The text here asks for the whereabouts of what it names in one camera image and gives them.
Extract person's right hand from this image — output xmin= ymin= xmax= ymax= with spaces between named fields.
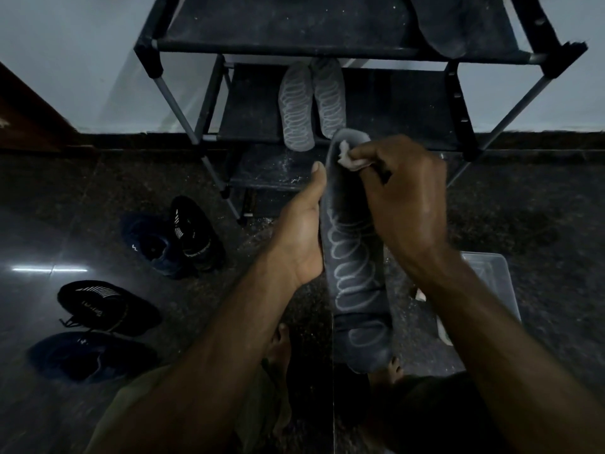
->
xmin=347 ymin=134 xmax=463 ymax=282

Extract black white-striped sneaker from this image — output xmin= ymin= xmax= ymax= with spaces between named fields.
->
xmin=57 ymin=280 xmax=162 ymax=337
xmin=169 ymin=195 xmax=226 ymax=273

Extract dark swirl-print shoe insole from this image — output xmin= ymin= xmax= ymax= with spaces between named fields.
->
xmin=319 ymin=129 xmax=394 ymax=374

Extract brown wooden door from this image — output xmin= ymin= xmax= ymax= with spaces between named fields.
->
xmin=0 ymin=61 xmax=80 ymax=152

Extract person's left forearm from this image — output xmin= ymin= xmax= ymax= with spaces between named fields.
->
xmin=92 ymin=253 xmax=303 ymax=454

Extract white cloth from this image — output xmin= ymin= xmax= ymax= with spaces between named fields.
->
xmin=337 ymin=141 xmax=374 ymax=172

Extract black fabric shoe rack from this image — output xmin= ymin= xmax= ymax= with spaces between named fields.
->
xmin=134 ymin=0 xmax=589 ymax=227

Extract navy blue sneaker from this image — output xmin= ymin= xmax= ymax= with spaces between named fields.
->
xmin=26 ymin=331 xmax=160 ymax=384
xmin=120 ymin=212 xmax=192 ymax=280

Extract plain dark shoe insole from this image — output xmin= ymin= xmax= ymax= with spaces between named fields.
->
xmin=401 ymin=0 xmax=479 ymax=60

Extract olive shorts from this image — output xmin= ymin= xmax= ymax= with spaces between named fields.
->
xmin=85 ymin=363 xmax=295 ymax=454

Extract clear plastic container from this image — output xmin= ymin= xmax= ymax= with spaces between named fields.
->
xmin=410 ymin=252 xmax=521 ymax=346

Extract grey swirl-print shoe insole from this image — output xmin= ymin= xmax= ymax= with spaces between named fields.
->
xmin=309 ymin=56 xmax=348 ymax=139
xmin=278 ymin=61 xmax=316 ymax=152

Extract person's left hand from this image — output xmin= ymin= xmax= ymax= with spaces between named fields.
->
xmin=266 ymin=161 xmax=328 ymax=290

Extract person's left foot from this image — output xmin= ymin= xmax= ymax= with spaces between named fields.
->
xmin=264 ymin=323 xmax=292 ymax=370

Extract person's right forearm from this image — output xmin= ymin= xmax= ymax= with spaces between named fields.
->
xmin=410 ymin=253 xmax=605 ymax=454

